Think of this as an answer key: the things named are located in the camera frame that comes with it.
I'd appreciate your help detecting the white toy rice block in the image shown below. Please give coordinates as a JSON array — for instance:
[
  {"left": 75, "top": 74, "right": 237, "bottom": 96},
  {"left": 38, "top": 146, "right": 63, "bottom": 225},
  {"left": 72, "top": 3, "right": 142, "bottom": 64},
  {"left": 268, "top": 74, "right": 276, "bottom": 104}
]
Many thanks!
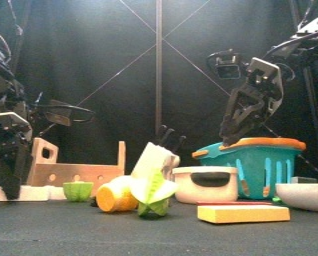
[{"left": 0, "top": 184, "right": 51, "bottom": 202}]

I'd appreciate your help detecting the small white toy block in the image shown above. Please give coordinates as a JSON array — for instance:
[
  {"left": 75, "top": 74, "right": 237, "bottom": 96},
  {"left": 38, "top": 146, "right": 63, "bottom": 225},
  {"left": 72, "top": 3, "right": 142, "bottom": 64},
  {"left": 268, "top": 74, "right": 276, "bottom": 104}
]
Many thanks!
[{"left": 48, "top": 186, "right": 67, "bottom": 201}]

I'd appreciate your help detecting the teal basket with orange rim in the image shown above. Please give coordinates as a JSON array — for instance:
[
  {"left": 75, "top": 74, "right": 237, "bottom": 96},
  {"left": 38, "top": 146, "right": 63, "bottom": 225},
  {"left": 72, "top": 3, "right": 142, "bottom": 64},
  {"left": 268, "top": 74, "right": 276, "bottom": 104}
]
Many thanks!
[{"left": 191, "top": 137, "right": 308, "bottom": 201}]

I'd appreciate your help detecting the wooden toy crate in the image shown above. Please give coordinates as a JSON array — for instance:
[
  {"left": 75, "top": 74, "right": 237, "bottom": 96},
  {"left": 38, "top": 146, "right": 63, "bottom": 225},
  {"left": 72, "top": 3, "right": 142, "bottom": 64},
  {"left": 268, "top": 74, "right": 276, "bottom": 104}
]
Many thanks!
[{"left": 27, "top": 137, "right": 127, "bottom": 188}]

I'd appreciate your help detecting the green toy pepper piece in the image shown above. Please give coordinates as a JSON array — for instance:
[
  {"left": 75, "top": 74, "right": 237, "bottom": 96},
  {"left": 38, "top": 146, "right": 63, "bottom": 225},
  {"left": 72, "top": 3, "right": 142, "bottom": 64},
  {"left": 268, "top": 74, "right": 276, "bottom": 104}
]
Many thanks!
[{"left": 62, "top": 181, "right": 95, "bottom": 203}]

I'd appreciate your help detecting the white toy knife block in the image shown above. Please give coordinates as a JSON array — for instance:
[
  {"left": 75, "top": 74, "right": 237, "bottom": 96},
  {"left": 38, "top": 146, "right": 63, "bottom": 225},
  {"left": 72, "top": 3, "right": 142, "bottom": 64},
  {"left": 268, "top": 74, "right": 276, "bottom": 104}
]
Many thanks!
[{"left": 130, "top": 141, "right": 182, "bottom": 183}]

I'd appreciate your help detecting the grey box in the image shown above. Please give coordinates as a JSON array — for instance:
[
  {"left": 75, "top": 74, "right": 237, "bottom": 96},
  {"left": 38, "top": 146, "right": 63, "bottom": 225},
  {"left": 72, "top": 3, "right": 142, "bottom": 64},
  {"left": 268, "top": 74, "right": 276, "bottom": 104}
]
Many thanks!
[{"left": 290, "top": 176, "right": 318, "bottom": 185}]

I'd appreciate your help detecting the red flat toy piece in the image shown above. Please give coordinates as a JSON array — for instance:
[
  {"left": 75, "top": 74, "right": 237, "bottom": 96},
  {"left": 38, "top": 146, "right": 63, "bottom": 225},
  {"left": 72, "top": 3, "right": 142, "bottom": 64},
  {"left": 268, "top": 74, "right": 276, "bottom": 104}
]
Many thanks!
[{"left": 195, "top": 200, "right": 274, "bottom": 207}]

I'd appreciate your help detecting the orange cup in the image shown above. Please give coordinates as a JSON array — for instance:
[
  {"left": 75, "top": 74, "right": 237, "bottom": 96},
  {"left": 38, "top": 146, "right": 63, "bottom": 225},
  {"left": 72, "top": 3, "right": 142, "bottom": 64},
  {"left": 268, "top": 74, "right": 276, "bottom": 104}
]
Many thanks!
[{"left": 95, "top": 175, "right": 141, "bottom": 214}]

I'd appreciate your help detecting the white bowl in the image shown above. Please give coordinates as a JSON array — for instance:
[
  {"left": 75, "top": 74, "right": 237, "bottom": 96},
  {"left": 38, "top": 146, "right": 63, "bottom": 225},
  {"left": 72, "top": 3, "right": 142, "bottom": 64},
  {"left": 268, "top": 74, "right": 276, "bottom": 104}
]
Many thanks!
[{"left": 274, "top": 182, "right": 318, "bottom": 214}]

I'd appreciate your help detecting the toy corn with green husk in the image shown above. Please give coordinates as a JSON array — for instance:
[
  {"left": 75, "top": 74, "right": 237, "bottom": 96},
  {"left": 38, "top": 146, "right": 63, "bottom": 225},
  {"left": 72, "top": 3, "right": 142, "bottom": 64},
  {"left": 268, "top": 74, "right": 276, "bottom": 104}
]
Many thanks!
[{"left": 129, "top": 168, "right": 181, "bottom": 218}]

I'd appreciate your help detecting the yellow toy block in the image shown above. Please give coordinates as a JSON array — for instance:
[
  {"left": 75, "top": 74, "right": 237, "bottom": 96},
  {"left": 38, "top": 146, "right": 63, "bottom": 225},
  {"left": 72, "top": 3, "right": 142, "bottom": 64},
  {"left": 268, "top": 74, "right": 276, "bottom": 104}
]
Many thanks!
[{"left": 197, "top": 204, "right": 293, "bottom": 225}]

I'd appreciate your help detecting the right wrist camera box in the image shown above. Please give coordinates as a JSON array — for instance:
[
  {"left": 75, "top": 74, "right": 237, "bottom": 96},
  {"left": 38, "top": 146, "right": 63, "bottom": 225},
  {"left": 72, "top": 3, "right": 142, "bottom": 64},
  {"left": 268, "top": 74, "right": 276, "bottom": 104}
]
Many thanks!
[{"left": 206, "top": 49, "right": 250, "bottom": 81}]

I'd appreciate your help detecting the black toy knife handle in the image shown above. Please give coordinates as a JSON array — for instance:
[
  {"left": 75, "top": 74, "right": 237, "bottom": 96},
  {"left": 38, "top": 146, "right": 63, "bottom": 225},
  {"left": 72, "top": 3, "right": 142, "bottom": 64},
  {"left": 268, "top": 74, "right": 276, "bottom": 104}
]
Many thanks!
[
  {"left": 161, "top": 128, "right": 177, "bottom": 148},
  {"left": 155, "top": 124, "right": 169, "bottom": 145},
  {"left": 173, "top": 135, "right": 187, "bottom": 155}
]

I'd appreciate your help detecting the thin diagonal frame wire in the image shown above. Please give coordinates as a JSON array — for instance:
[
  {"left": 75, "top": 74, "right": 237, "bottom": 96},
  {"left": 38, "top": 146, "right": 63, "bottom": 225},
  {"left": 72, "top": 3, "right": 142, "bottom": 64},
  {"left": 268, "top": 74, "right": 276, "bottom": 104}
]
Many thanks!
[
  {"left": 38, "top": 0, "right": 213, "bottom": 138},
  {"left": 118, "top": 0, "right": 318, "bottom": 183}
]

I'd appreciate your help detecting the white pot with black handle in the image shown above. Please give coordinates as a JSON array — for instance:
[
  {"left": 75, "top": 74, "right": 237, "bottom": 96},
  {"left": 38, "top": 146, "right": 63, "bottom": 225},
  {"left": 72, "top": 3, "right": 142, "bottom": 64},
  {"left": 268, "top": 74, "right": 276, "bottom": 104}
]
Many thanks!
[{"left": 171, "top": 165, "right": 241, "bottom": 205}]

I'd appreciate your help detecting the vertical metal frame pole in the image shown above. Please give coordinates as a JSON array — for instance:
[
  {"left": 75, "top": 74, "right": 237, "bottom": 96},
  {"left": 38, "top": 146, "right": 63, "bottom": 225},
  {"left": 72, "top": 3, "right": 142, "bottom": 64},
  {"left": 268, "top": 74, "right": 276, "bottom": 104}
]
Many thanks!
[{"left": 154, "top": 0, "right": 165, "bottom": 135}]

